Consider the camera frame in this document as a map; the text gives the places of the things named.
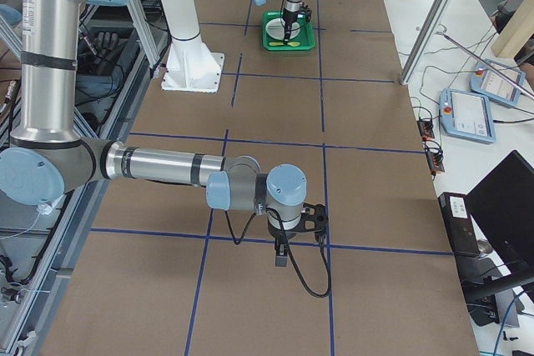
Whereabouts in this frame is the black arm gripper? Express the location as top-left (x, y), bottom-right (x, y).
top-left (267, 223), bottom-right (309, 268)

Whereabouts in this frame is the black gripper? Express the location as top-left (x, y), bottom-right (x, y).
top-left (282, 9), bottom-right (297, 43)

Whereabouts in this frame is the yellow plastic spoon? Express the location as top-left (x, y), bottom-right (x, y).
top-left (269, 42), bottom-right (300, 48)

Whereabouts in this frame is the white round plate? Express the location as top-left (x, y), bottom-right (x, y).
top-left (265, 18), bottom-right (300, 40)

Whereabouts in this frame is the green plastic tray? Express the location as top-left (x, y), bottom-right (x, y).
top-left (262, 11), bottom-right (315, 52)

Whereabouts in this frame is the metal reacher grabber stick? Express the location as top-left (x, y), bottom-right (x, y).
top-left (435, 31), bottom-right (534, 101)

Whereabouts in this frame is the orange connector board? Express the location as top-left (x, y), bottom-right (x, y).
top-left (416, 118), bottom-right (435, 140)

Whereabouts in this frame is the black desktop box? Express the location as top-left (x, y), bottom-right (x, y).
top-left (438, 192), bottom-right (479, 258)

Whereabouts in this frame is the near blue teach pendant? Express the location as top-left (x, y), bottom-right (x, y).
top-left (439, 88), bottom-right (496, 143)

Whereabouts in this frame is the blue teach pendant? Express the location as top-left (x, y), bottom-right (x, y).
top-left (470, 59), bottom-right (526, 108)
top-left (439, 88), bottom-right (496, 143)

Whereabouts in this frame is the far blue teach pendant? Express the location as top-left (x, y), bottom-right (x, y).
top-left (470, 59), bottom-right (526, 108)

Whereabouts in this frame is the black monitor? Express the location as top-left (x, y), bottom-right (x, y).
top-left (464, 150), bottom-right (533, 302)

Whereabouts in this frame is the wooden block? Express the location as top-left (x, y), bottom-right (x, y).
top-left (491, 0), bottom-right (534, 58)

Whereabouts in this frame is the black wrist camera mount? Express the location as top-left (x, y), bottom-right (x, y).
top-left (300, 203), bottom-right (329, 246)
top-left (298, 3), bottom-right (312, 23)

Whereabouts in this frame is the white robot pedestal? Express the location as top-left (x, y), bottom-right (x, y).
top-left (161, 0), bottom-right (224, 93)

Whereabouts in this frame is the aluminium frame post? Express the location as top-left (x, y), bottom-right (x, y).
top-left (400, 0), bottom-right (451, 85)

